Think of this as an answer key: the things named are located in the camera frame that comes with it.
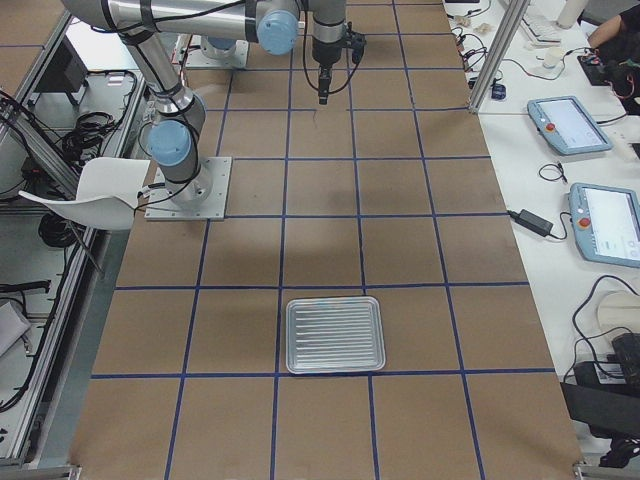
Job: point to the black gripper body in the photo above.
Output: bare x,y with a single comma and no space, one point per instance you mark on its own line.
323,54

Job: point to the aluminium frame post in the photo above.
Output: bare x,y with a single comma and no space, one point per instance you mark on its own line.
505,32

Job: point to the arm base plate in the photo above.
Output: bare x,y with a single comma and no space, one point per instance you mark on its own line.
226,55
205,197

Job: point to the black power adapter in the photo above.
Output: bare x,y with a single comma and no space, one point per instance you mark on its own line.
531,222

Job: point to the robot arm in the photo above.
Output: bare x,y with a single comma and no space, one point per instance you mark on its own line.
173,138
274,25

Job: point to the near teach pendant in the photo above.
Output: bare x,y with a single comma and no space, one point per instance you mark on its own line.
605,222

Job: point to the person in black shirt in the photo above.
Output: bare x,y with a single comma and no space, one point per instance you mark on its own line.
618,35

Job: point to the silver ribbed metal tray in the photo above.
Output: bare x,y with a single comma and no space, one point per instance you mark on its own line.
334,335

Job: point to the teach pendant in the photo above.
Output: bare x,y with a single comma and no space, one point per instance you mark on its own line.
605,222
566,126

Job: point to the far teach pendant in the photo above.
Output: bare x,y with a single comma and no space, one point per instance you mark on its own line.
566,126

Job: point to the white paper cup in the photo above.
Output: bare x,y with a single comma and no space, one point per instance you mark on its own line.
552,57

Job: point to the white plastic chair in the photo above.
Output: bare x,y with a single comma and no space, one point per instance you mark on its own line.
106,194

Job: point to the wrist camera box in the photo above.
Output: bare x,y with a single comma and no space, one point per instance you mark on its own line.
356,43

